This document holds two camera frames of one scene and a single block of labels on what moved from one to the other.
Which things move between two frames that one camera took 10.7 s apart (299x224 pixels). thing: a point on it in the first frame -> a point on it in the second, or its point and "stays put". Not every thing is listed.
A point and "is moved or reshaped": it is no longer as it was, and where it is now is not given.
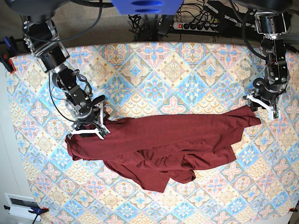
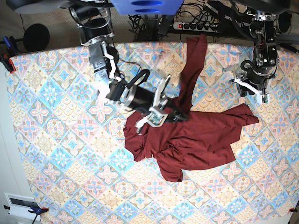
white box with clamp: (20, 205) stays put
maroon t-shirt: (153, 151) is moved or reshaped
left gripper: (95, 115) -> (142, 98)
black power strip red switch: (199, 27) stays put
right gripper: (270, 97) -> (251, 82)
